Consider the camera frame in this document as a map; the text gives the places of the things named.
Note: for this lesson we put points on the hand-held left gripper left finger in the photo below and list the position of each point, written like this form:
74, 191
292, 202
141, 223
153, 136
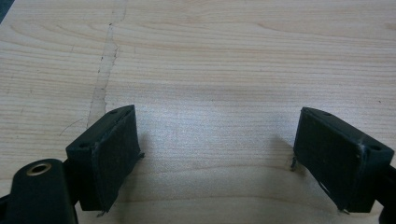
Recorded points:
112, 155

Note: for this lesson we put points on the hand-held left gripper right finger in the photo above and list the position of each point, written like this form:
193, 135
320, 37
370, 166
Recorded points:
330, 152

